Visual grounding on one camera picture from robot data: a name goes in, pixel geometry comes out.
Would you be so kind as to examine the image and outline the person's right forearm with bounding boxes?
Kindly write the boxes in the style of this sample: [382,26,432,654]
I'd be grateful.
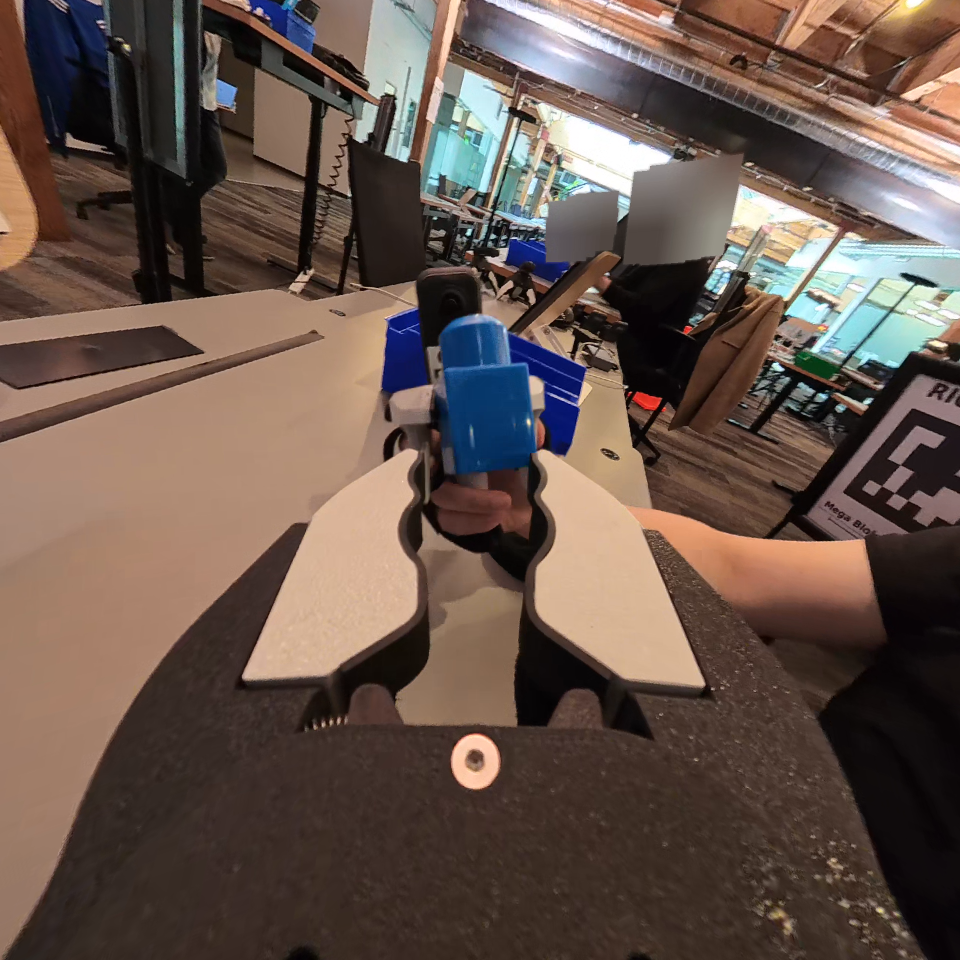
[626,506,890,650]

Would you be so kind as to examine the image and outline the blue jacket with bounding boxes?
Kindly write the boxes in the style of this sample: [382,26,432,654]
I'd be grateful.
[22,0,114,155]

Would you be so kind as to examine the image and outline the blue mega block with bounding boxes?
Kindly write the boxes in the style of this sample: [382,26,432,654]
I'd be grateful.
[435,315,546,477]

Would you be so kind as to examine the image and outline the small blue bin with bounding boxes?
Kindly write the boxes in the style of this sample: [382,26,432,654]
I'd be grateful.
[251,0,316,54]

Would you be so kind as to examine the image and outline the standing desk with wooden top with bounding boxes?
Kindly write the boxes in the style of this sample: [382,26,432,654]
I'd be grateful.
[198,0,387,294]

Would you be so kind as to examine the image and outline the black panel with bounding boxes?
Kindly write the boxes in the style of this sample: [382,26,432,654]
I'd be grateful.
[346,137,429,290]

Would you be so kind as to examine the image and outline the black flat plate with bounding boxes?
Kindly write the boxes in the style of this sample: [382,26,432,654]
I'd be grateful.
[0,326,205,390]

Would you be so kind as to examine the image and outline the black coiled cable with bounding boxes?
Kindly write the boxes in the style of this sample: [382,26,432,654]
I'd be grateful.
[311,112,355,252]

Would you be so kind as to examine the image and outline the person's right hand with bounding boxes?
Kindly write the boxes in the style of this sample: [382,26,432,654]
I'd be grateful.
[431,468,537,538]

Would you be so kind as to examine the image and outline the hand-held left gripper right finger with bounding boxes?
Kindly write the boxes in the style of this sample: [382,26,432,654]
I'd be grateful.
[516,450,708,726]

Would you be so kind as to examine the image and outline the blue plastic bin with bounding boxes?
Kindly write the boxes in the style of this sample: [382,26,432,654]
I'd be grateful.
[506,240,571,282]
[382,307,588,457]

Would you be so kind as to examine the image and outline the wooden post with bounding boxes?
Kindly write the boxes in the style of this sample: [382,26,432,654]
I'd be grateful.
[0,0,70,243]

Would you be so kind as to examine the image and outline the marker sign board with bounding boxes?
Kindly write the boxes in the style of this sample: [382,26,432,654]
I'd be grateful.
[765,352,960,541]

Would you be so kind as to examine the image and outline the tan coat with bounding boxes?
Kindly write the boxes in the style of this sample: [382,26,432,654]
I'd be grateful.
[669,288,785,436]

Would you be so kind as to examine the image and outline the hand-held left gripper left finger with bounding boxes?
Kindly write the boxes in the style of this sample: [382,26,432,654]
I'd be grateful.
[241,448,432,714]

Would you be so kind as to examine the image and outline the person's black clothing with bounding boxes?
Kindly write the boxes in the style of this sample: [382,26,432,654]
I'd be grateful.
[817,525,960,960]

